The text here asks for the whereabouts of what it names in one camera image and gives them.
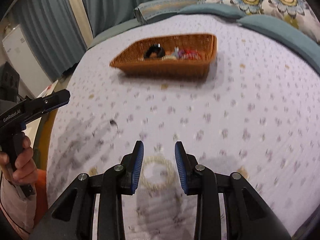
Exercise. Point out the brown wicker basket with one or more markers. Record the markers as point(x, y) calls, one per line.
point(162, 70)

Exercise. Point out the person's left hand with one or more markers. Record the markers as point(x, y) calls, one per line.
point(25, 165)

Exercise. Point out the blue folded throw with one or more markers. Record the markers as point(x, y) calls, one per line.
point(160, 7)

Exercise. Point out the book with red edge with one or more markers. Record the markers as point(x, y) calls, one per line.
point(47, 90)

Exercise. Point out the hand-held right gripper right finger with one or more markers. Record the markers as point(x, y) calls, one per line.
point(180, 167)

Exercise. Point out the blue pillow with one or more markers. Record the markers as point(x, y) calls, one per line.
point(280, 30)
point(212, 10)

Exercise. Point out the cream curtain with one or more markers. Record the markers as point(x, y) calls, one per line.
point(77, 7)

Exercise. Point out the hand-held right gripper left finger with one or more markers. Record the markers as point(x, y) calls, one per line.
point(138, 167)

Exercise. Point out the blue curtain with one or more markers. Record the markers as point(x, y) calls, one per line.
point(50, 30)
point(120, 2)

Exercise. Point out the orange object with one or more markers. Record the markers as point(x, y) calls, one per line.
point(41, 192)

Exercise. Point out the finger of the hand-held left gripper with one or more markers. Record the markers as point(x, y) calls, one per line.
point(50, 98)
point(35, 118)

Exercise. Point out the person's left forearm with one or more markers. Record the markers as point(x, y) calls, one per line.
point(15, 210)

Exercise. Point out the white cabinet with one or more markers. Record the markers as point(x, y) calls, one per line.
point(20, 55)

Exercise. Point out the black wrist watch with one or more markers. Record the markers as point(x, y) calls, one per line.
point(150, 51)

